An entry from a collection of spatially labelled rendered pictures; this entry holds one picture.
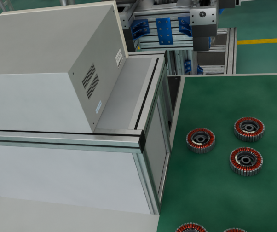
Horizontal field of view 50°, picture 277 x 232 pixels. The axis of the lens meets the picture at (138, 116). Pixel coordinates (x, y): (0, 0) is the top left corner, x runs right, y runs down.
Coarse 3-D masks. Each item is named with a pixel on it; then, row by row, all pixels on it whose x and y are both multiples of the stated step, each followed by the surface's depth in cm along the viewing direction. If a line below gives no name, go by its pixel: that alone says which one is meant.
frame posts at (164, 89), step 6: (162, 84) 116; (162, 90) 107; (168, 90) 118; (162, 96) 108; (168, 96) 118; (168, 102) 120; (168, 108) 123; (168, 114) 126; (168, 120) 128; (168, 126) 119; (168, 132) 121
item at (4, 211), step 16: (176, 112) 135; (0, 208) 114; (16, 208) 112; (32, 208) 111; (48, 208) 110; (64, 208) 108; (80, 208) 107; (96, 208) 106; (0, 224) 108; (16, 224) 107; (32, 224) 106; (48, 224) 105; (64, 224) 103; (80, 224) 102; (96, 224) 101; (112, 224) 100; (128, 224) 99; (144, 224) 98
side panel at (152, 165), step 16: (160, 96) 97; (160, 112) 101; (160, 128) 104; (160, 144) 104; (144, 160) 80; (160, 160) 105; (144, 176) 86; (160, 176) 105; (144, 192) 91; (160, 192) 102; (160, 208) 100
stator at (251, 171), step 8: (232, 152) 108; (240, 152) 108; (248, 152) 107; (256, 152) 106; (232, 160) 105; (240, 160) 107; (248, 160) 106; (256, 160) 104; (232, 168) 105; (240, 168) 102; (248, 168) 102; (256, 168) 102
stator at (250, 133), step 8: (240, 120) 119; (248, 120) 118; (256, 120) 117; (240, 128) 116; (248, 128) 118; (256, 128) 117; (264, 128) 114; (240, 136) 114; (248, 136) 112; (256, 136) 112
